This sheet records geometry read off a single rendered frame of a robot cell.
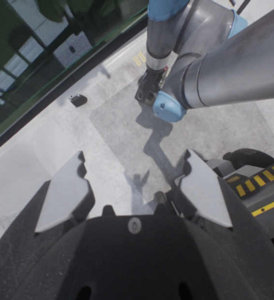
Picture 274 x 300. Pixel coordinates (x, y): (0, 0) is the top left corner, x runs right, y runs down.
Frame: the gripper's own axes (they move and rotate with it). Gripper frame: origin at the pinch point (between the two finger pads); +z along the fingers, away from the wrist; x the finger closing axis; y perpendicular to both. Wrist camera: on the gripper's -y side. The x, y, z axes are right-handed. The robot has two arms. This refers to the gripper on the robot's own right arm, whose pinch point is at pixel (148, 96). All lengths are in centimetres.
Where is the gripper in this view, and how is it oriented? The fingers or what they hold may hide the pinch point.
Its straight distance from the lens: 57.9
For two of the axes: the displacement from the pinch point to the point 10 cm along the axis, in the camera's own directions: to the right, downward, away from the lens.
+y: 5.6, -8.2, -1.0
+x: -8.3, -5.6, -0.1
